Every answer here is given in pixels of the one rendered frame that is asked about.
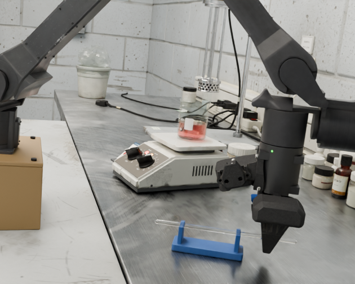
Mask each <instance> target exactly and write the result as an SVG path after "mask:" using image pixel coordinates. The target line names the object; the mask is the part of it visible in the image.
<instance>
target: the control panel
mask: <svg viewBox="0 0 355 284"><path fill-rule="evenodd" d="M138 147H139V148H140V150H141V151H142V155H146V154H145V152H146V151H148V153H147V154H153V155H152V157H153V158H154V160H155V161H154V163H153V164H152V165H151V166H149V167H147V168H140V167H139V163H138V161H137V159H135V160H128V159H127V154H125V155H124V156H122V157H120V158H118V159H117V160H115V162H116V163H117V164H119V165H120V166H121V167H123V168H124V169H125V170H127V171H128V172H129V173H131V174H132V175H133V176H135V177H136V178H139V177H141V176H142V175H144V174H145V173H147V172H148V171H150V170H152V169H153V168H155V167H157V166H158V165H160V164H161V163H163V162H164V161H166V160H168V159H169V158H168V157H167V156H165V155H164V154H162V153H160V152H158V151H157V150H155V149H153V148H151V147H150V146H148V145H146V144H144V143H143V144H141V145H140V146H138Z"/></svg>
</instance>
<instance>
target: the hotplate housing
mask: <svg viewBox="0 0 355 284"><path fill-rule="evenodd" d="M144 144H146V145H148V146H150V147H151V148H153V149H155V150H157V151H158V152H160V153H162V154H164V155H165V156H167V157H168V158H169V159H168V160H166V161H164V162H163V163H161V164H160V165H158V166H157V167H155V168H153V169H152V170H150V171H148V172H147V173H145V174H144V175H142V176H141V177H139V178H136V177H135V176H133V175H132V174H131V173H129V172H128V171H127V170H125V169H124V168H123V167H121V166H120V165H119V164H117V163H116V162H115V161H114V163H112V169H113V173H114V174H115V175H116V176H117V177H119V178H120V179H121V180H122V181H124V182H125V183H126V184H127V185H128V186H130V187H131V188H132V189H133V190H135V191H136V192H137V193H139V192H155V191H163V190H179V189H195V188H210V187H219V184H218V183H217V176H216V172H215V166H216V163H217V162H218V161H220V160H223V159H228V158H229V156H228V155H227V154H225V153H223V152H221V151H219V150H195V151H177V150H173V149H171V148H169V147H168V146H166V145H164V144H162V143H160V142H159V141H148V142H144Z"/></svg>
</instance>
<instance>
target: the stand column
mask: <svg viewBox="0 0 355 284"><path fill-rule="evenodd" d="M251 49H252V39H251V38H250V37H248V39H247V48H246V56H245V64H244V70H243V78H242V86H241V95H240V100H239V108H238V117H237V125H236V131H235V132H234V133H233V137H242V133H241V125H242V117H243V109H244V103H245V95H246V87H247V79H248V74H249V66H250V57H251Z"/></svg>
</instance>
